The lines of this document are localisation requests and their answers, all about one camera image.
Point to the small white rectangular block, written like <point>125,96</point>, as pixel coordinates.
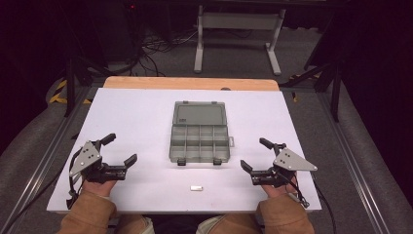
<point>196,187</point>

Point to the person's right hand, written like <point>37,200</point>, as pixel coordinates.
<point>279,190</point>

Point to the person's knee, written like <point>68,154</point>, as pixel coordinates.
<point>136,225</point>
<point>218,225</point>

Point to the white board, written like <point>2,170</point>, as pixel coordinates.
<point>149,130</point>

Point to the person's right knee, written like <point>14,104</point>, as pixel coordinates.
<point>218,225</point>

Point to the wooden table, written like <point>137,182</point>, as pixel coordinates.
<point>191,83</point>

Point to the black metal stand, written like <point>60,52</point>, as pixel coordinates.
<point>334,87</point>
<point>69,85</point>

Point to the person's left knee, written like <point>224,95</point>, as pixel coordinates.
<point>136,225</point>

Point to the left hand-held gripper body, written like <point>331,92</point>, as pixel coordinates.
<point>89,161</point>

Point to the white metal stand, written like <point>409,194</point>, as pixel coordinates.
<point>238,22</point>

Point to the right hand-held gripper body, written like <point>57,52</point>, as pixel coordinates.
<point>283,166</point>

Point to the person's left hand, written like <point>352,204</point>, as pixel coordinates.
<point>98,188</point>

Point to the grey plastic compartment box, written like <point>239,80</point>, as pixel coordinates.
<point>199,132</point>

